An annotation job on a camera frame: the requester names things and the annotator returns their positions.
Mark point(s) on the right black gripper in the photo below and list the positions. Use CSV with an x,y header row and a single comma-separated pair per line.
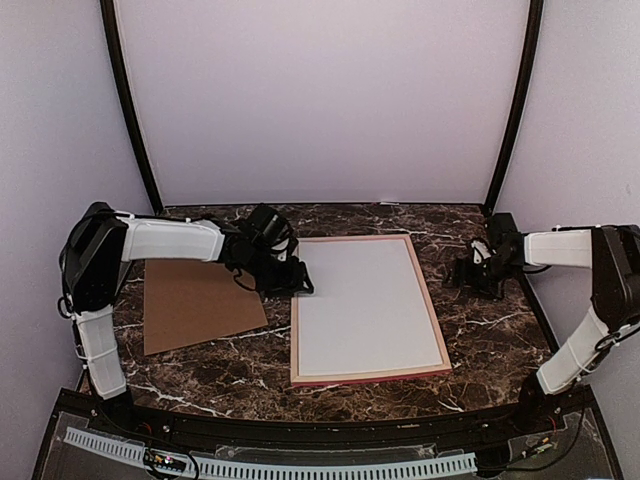
x,y
468,278

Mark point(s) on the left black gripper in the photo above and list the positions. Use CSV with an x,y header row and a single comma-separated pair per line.
x,y
290,283

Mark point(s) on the brown cardboard backing board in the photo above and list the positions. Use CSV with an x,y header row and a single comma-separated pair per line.
x,y
188,302

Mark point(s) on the photo print white border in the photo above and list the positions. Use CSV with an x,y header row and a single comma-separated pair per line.
x,y
365,305

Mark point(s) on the pink wooden picture frame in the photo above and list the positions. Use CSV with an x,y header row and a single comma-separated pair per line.
x,y
435,350

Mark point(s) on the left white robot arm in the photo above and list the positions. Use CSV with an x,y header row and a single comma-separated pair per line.
x,y
104,240

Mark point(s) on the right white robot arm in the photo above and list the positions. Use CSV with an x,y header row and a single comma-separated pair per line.
x,y
594,267

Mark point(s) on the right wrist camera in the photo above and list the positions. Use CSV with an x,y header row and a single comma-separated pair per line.
x,y
480,250

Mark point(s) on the black front table rail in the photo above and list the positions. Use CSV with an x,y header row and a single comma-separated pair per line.
x,y
481,428

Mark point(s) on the white slotted cable duct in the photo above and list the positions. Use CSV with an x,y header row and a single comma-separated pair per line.
x,y
193,466

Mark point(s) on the left black corner post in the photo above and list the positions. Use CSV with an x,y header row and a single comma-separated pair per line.
x,y
126,101

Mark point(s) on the black corner post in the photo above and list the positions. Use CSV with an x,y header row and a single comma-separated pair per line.
x,y
516,111
126,101

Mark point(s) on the right black corner post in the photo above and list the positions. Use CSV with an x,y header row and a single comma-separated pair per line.
x,y
516,111

